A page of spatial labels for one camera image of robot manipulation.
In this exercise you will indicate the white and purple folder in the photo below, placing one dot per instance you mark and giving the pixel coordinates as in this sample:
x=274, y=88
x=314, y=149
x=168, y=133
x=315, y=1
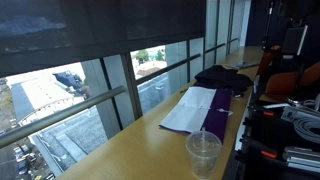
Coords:
x=191, y=110

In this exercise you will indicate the medium metal handrail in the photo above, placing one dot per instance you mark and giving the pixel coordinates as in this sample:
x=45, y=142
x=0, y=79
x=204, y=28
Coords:
x=166, y=68

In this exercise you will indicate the black cloth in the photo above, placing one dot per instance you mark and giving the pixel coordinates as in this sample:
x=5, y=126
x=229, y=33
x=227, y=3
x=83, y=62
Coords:
x=221, y=78

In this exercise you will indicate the short metal handrail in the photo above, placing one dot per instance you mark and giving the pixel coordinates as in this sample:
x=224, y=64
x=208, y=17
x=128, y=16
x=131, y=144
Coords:
x=216, y=47

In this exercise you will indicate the clear plastic cup with lid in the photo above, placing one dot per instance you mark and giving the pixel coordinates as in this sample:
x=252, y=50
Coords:
x=203, y=156

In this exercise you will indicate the dark roller window blind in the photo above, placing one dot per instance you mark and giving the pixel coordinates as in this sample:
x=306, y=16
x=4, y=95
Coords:
x=100, y=30

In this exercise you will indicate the long metal handrail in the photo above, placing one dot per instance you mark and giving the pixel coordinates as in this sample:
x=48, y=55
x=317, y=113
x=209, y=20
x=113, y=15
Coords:
x=63, y=113

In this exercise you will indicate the small black clamp orange tag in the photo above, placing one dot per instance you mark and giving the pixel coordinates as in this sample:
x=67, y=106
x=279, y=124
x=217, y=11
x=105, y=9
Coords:
x=261, y=110

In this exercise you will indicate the small orange chair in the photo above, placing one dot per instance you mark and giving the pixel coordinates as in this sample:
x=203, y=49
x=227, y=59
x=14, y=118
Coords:
x=268, y=60

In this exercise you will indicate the large black clamp orange tag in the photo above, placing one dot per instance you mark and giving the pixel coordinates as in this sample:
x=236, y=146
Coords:
x=260, y=148

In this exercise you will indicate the large orange chair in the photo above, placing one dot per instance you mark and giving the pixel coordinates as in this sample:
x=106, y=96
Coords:
x=283, y=83

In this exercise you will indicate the black tripod pole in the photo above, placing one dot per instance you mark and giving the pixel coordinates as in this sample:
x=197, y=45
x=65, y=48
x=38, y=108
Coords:
x=267, y=23

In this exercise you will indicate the grey power strip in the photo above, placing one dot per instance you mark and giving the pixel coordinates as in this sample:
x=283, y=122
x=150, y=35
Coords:
x=293, y=114

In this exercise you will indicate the dark monitor with white edge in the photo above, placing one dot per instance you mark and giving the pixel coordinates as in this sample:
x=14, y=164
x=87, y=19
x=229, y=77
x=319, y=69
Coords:
x=293, y=40

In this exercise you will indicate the silver metal rails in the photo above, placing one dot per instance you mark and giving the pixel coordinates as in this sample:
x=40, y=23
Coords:
x=301, y=159

